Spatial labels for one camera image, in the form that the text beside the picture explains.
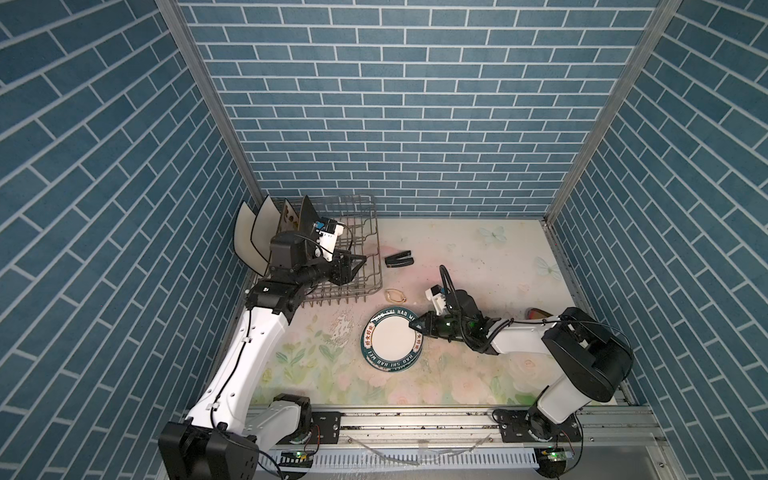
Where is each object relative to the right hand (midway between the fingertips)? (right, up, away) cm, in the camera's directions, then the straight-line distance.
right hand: (411, 327), depth 85 cm
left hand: (-12, +21, -13) cm, 27 cm away
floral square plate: (-41, +33, +15) cm, 54 cm away
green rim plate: (-7, -4, +1) cm, 8 cm away
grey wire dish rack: (-19, +28, +30) cm, 45 cm away
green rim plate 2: (-5, -10, -5) cm, 12 cm away
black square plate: (-37, +34, +22) cm, 54 cm away
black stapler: (-3, +19, +20) cm, 28 cm away
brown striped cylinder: (+39, +2, +8) cm, 40 cm away
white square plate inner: (-47, +30, +10) cm, 56 cm away
